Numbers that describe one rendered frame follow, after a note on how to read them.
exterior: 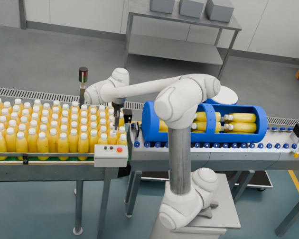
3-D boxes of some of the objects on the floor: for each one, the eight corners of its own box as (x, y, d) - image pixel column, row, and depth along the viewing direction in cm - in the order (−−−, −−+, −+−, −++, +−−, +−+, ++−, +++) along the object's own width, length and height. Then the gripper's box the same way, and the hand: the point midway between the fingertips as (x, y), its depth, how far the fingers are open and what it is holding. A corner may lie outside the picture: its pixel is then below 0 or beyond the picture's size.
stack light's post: (80, 179, 302) (85, 88, 231) (76, 179, 301) (79, 88, 231) (80, 176, 305) (85, 85, 234) (76, 176, 304) (79, 85, 234)
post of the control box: (101, 242, 258) (113, 163, 194) (97, 242, 257) (107, 163, 193) (101, 237, 261) (112, 159, 197) (96, 237, 260) (106, 158, 196)
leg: (226, 201, 313) (249, 160, 273) (220, 201, 311) (243, 160, 271) (224, 196, 317) (247, 155, 277) (219, 196, 316) (241, 155, 275)
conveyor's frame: (117, 233, 267) (132, 165, 209) (-102, 244, 229) (-158, 166, 172) (114, 187, 302) (125, 118, 244) (-77, 191, 265) (-117, 111, 207)
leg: (230, 213, 302) (256, 172, 262) (225, 214, 301) (249, 172, 261) (228, 208, 307) (253, 167, 267) (223, 208, 305) (247, 167, 265)
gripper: (125, 110, 178) (121, 139, 193) (123, 91, 192) (119, 119, 207) (112, 110, 176) (109, 139, 191) (110, 90, 191) (108, 119, 205)
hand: (115, 125), depth 197 cm, fingers open, 6 cm apart
